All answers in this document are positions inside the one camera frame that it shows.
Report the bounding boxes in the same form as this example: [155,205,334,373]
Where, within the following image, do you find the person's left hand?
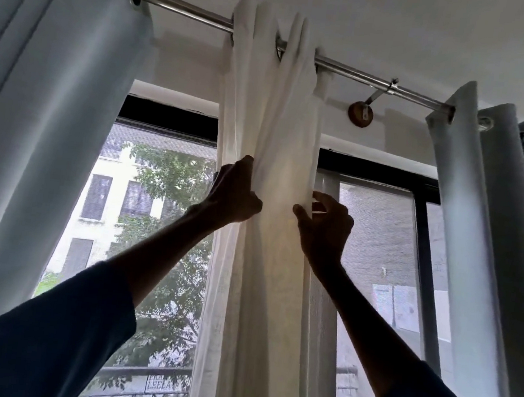
[198,151,268,232]

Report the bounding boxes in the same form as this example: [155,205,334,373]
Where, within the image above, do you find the person's right hand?
[287,189,357,277]

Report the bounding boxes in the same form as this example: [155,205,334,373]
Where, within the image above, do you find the white sheer curtain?
[186,0,382,397]

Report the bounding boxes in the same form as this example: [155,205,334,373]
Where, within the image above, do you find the person's right forearm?
[302,260,522,397]

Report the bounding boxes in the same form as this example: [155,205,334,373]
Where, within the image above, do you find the person's left forearm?
[0,185,224,397]

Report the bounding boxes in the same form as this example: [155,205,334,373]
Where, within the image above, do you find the black framed window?
[22,86,480,397]

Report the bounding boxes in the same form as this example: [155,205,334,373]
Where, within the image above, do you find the green tree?
[25,133,223,397]

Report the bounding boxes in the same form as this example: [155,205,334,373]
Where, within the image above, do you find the metal curtain rod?
[118,0,505,133]

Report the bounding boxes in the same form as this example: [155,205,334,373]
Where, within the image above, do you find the white building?
[43,130,175,298]

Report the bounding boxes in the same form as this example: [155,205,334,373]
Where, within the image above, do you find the light blue curtain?
[396,76,524,397]
[0,0,158,359]

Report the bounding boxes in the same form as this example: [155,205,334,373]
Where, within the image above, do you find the metal balcony railing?
[75,355,193,397]

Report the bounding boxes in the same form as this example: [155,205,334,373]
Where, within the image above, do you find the curtain rod wall bracket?
[346,74,400,132]

